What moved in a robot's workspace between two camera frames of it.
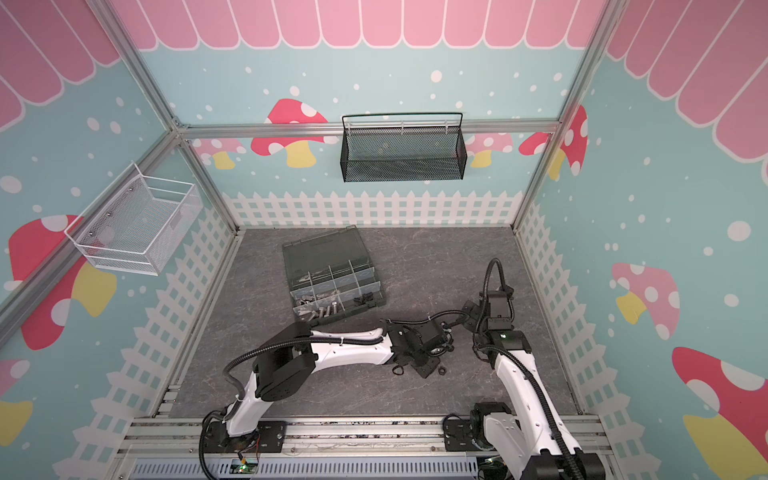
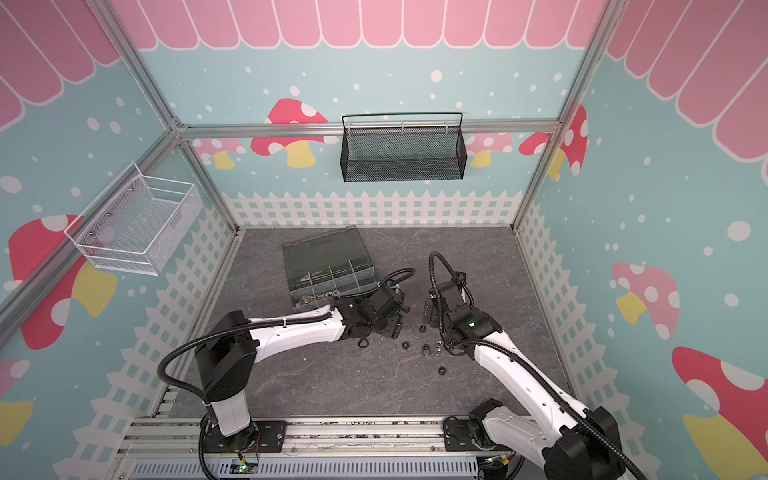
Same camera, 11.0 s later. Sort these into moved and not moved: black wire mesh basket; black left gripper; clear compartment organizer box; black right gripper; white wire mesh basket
Moved: black right gripper; black left gripper
Not moved: clear compartment organizer box; black wire mesh basket; white wire mesh basket
